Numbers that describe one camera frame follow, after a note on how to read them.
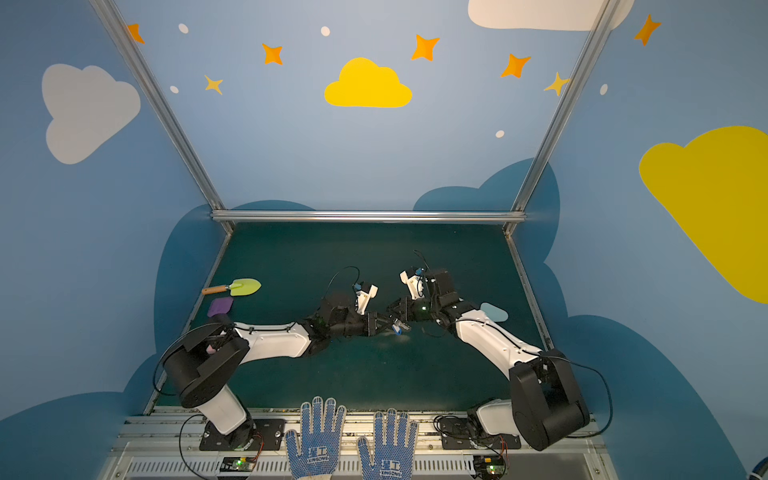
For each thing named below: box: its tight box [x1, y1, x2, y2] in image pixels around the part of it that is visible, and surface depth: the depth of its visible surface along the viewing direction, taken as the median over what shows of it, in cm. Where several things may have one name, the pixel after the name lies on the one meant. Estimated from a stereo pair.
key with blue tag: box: [392, 318, 411, 336], surface depth 86 cm
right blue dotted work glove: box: [357, 408, 418, 480], surface depth 73 cm
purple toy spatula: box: [207, 297, 234, 317], surface depth 100 cm
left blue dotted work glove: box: [285, 396, 347, 480], surface depth 75 cm
